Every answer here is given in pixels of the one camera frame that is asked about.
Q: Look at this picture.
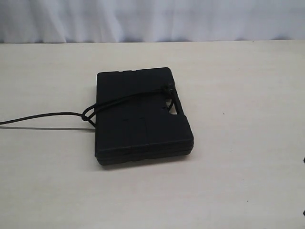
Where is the black plastic carrying case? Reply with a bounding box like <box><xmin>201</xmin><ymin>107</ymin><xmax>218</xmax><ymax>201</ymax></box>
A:
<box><xmin>95</xmin><ymin>67</ymin><xmax>194</xmax><ymax>166</ymax></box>

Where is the black cord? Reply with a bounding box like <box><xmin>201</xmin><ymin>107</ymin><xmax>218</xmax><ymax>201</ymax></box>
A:
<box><xmin>0</xmin><ymin>83</ymin><xmax>178</xmax><ymax>128</ymax></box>

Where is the white curtain backdrop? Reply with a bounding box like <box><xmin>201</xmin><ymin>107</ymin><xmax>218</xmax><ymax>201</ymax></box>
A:
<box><xmin>0</xmin><ymin>0</ymin><xmax>305</xmax><ymax>43</ymax></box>

